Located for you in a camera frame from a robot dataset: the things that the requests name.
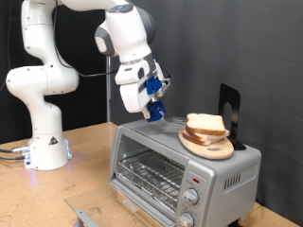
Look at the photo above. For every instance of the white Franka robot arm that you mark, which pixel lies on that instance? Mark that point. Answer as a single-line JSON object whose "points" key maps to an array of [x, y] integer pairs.
{"points": [[44, 94]]}

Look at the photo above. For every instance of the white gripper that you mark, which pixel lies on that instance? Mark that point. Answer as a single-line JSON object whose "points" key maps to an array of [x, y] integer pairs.
{"points": [[132, 97]]}

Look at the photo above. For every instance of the spatula with blue grip block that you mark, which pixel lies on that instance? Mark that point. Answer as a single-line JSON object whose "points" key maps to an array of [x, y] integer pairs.
{"points": [[156, 112]]}

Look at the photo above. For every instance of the black metal bookend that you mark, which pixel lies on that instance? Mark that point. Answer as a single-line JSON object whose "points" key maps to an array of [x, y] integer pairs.
{"points": [[235, 113]]}

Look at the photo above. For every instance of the red oven indicator light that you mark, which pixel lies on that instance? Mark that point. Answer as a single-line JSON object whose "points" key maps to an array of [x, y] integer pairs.
{"points": [[196, 181]]}

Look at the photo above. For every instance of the metal oven rack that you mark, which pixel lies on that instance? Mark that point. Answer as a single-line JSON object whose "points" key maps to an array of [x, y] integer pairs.
{"points": [[151, 171]]}

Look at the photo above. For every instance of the silver oven knob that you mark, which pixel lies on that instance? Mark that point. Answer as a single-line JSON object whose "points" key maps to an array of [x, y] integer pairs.
{"points": [[186, 220], [191, 196]]}

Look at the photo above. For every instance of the silver toaster oven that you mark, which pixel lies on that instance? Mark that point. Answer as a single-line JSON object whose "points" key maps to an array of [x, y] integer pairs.
{"points": [[217, 176]]}

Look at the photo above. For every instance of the wooden cutting board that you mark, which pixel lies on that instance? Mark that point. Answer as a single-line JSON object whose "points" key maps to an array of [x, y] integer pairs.
{"points": [[211, 151]]}

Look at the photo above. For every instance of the metal pole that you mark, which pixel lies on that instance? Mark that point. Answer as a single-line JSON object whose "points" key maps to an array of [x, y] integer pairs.
{"points": [[108, 94]]}

